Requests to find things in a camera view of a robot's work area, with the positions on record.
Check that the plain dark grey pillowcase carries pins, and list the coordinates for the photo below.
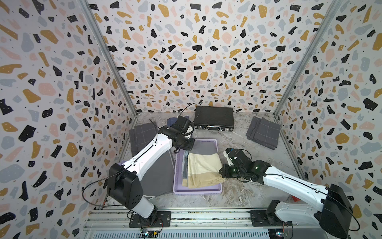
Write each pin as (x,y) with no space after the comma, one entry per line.
(159,178)

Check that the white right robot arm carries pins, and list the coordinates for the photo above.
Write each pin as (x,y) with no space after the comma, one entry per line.
(327,207)

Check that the grey beige striped pillowcase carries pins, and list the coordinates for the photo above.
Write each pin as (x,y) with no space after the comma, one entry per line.
(201,165)

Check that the navy blue checked pillowcase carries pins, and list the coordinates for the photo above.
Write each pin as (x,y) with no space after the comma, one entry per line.
(173,120)

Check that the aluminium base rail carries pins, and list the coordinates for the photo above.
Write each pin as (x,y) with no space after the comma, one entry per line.
(199,223)

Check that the corner aluminium post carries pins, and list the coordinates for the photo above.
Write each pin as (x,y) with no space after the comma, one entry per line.
(84,5)
(332,10)

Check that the right corner aluminium post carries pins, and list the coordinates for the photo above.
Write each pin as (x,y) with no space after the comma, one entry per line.
(332,10)

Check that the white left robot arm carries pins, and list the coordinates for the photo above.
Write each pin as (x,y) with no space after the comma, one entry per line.
(123,184)

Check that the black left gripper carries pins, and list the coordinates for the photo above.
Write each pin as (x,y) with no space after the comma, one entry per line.
(189,147)

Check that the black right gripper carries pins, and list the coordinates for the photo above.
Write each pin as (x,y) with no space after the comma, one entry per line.
(224,174)

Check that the black hard briefcase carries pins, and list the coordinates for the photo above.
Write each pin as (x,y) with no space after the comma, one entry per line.
(214,118)

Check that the purple plastic basket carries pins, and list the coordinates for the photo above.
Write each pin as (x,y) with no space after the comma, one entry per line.
(180,190)

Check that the grey checked pillowcase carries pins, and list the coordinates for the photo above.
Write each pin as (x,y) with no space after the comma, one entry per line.
(264,132)
(141,136)

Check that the left corner aluminium post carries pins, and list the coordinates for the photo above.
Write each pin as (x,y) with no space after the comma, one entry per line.
(84,5)

